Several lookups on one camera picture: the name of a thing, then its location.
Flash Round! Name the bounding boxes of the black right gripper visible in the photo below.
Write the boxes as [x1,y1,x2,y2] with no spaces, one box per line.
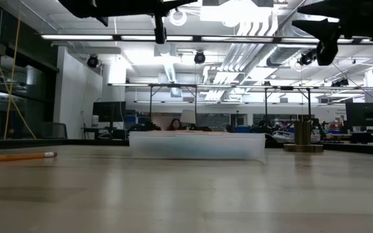
[291,0,373,66]

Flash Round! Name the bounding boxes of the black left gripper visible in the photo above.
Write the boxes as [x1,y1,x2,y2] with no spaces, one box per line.
[108,0,198,17]

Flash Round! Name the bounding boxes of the clear box with orange lid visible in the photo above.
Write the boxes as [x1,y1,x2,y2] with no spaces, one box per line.
[128,130,266,161]

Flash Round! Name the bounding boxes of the silver ceiling ducts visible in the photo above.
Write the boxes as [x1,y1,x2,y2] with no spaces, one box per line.
[220,19,280,74]

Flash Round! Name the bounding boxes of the long ceiling light strip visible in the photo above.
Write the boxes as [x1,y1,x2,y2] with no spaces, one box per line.
[40,34,373,45]

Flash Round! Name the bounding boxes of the black computer monitor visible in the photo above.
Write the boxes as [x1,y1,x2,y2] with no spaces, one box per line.
[92,101,127,123]
[345,102,373,127]

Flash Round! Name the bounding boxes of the white lamp shade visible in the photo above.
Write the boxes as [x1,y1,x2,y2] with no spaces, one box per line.
[179,109,197,125]

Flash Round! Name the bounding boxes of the person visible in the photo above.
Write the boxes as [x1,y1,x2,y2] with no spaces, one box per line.
[166,118,185,132]

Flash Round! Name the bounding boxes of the blue storage bin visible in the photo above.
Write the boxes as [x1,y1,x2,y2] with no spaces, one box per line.
[233,126,259,134]

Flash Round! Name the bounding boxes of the orange pencil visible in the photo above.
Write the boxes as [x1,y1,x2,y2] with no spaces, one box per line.
[0,151,58,164]

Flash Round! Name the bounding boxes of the white hanging ring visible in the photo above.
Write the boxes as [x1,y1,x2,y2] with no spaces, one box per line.
[169,8,188,27]

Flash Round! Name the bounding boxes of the black metal workstation frame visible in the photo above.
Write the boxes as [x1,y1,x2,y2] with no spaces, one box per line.
[264,85,313,124]
[107,83,199,130]

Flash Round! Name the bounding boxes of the black aluminium table frame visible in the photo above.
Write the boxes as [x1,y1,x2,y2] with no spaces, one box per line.
[0,138,373,156]

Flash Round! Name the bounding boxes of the yellow extension cable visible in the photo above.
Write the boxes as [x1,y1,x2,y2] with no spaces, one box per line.
[0,0,38,140]

